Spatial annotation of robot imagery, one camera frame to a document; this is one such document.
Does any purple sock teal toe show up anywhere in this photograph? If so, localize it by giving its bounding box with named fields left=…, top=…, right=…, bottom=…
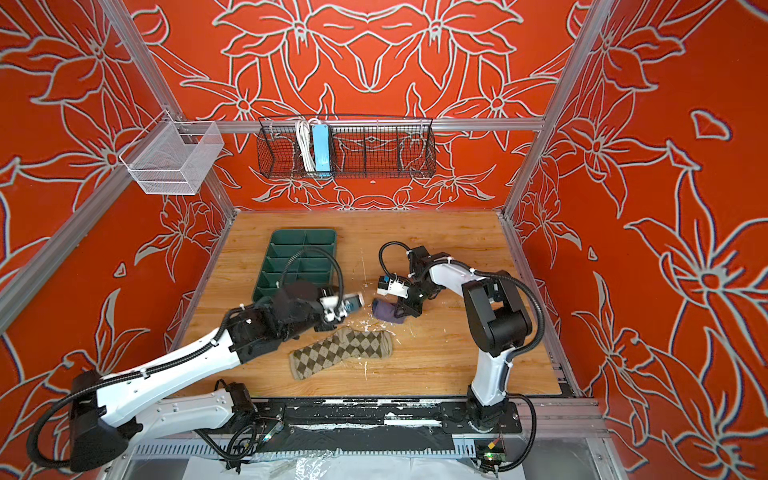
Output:
left=371, top=298, right=408, bottom=324

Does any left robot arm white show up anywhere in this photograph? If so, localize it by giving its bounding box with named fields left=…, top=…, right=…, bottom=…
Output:
left=26, top=280, right=364, bottom=472

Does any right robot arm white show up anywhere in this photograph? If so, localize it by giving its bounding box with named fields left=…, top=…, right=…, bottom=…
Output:
left=372, top=241, right=545, bottom=432

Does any green compartment tray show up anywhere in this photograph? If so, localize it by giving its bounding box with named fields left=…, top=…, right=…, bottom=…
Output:
left=252, top=228, right=337, bottom=303

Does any argyle brown green sock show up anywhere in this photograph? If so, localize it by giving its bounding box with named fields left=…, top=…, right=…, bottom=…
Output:
left=288, top=327, right=393, bottom=381

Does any blue white box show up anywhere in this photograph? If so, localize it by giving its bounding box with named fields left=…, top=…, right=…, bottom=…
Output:
left=311, top=123, right=331, bottom=176

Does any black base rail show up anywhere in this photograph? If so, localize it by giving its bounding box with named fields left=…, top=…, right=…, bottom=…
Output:
left=200, top=395, right=523, bottom=457

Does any black wire wall basket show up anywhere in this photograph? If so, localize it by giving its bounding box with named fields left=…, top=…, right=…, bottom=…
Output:
left=256, top=115, right=437, bottom=180

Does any white cable bundle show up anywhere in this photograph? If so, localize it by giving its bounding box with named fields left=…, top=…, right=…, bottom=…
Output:
left=295, top=119, right=317, bottom=175

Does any clear plastic wall bin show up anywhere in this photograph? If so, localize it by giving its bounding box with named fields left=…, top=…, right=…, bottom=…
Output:
left=119, top=121, right=224, bottom=195

